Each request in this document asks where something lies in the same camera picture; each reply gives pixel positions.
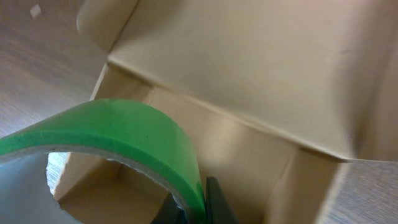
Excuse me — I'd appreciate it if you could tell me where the brown cardboard box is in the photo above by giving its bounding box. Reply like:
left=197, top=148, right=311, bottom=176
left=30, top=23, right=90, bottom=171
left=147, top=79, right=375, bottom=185
left=52, top=0, right=398, bottom=224

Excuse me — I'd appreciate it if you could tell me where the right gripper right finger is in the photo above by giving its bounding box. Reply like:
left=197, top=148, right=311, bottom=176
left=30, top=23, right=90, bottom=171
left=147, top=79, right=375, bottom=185
left=206, top=177, right=238, bottom=224

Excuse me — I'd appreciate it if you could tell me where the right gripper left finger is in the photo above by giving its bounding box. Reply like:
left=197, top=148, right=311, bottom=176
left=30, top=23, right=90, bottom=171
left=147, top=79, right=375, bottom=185
left=150, top=193, right=187, bottom=224

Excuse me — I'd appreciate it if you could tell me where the green tape roll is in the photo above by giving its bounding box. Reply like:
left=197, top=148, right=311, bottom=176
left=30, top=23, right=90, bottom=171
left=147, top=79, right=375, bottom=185
left=1, top=99, right=206, bottom=223

